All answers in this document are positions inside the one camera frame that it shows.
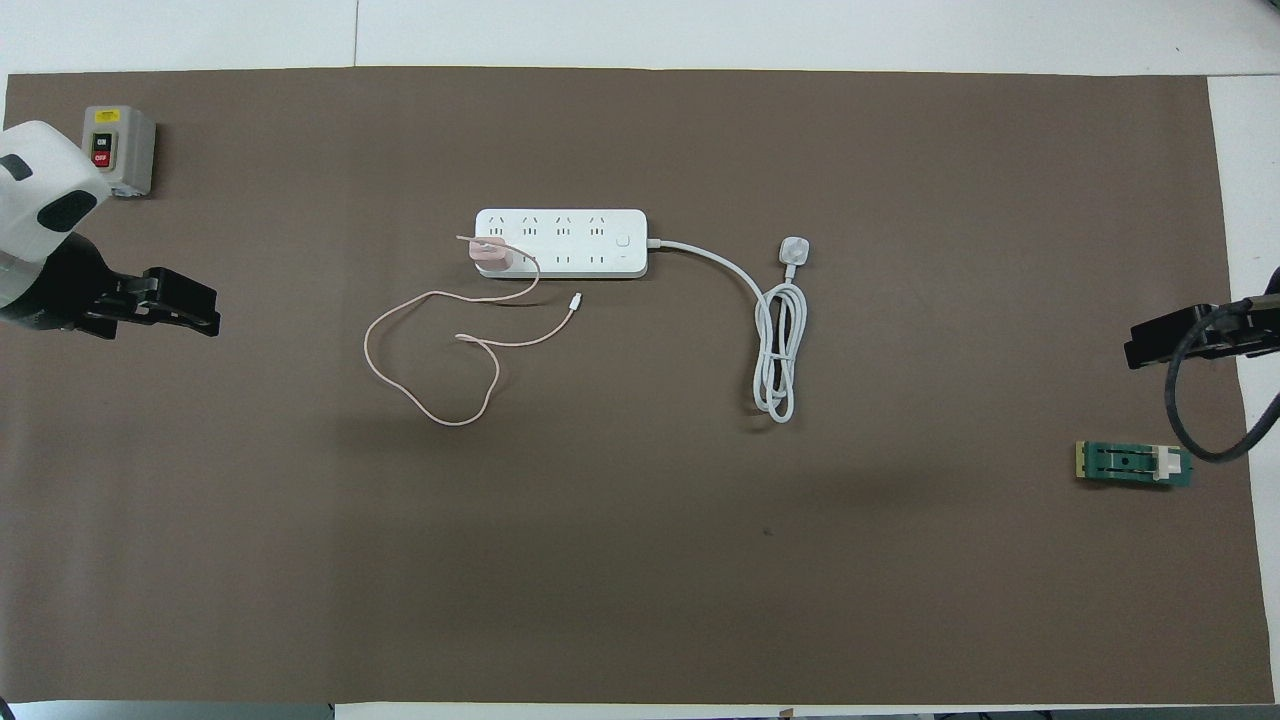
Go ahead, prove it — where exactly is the white power cord with plug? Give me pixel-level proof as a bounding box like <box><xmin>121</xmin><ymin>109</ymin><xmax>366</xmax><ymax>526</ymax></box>
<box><xmin>646</xmin><ymin>235</ymin><xmax>812</xmax><ymax>425</ymax></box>

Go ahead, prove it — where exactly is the green knife switch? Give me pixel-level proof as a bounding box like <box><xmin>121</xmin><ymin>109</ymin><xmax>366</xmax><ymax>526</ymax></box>
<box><xmin>1074</xmin><ymin>439</ymin><xmax>1196</xmax><ymax>492</ymax></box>

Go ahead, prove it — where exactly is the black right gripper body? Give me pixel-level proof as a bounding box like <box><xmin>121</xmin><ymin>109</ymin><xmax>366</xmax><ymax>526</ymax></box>
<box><xmin>1203</xmin><ymin>295</ymin><xmax>1280</xmax><ymax>359</ymax></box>

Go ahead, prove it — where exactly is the grey on-off switch box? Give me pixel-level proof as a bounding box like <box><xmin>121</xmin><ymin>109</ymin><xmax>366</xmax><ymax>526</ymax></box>
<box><xmin>80</xmin><ymin>104</ymin><xmax>158</xmax><ymax>199</ymax></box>

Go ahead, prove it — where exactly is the brown table mat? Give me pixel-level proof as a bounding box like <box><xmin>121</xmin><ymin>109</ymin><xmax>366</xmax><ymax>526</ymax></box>
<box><xmin>0</xmin><ymin>66</ymin><xmax>1277</xmax><ymax>707</ymax></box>

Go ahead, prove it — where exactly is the white power strip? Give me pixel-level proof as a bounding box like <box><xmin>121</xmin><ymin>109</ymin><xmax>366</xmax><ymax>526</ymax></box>
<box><xmin>475</xmin><ymin>207</ymin><xmax>650</xmax><ymax>280</ymax></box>

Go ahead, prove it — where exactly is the pink charging cable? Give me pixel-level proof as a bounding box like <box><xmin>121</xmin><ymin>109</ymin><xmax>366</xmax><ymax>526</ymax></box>
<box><xmin>363</xmin><ymin>235</ymin><xmax>584</xmax><ymax>428</ymax></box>

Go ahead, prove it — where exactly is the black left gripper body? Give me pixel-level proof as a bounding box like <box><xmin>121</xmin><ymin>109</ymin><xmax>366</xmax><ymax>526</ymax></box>
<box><xmin>0</xmin><ymin>235</ymin><xmax>151</xmax><ymax>339</ymax></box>

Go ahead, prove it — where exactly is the pink charger block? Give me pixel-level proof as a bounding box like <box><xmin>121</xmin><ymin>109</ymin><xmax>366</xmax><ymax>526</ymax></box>
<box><xmin>469</xmin><ymin>236</ymin><xmax>516</xmax><ymax>278</ymax></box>

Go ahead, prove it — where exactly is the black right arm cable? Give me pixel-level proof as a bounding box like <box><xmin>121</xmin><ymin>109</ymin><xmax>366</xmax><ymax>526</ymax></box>
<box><xmin>1165</xmin><ymin>297</ymin><xmax>1280</xmax><ymax>464</ymax></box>

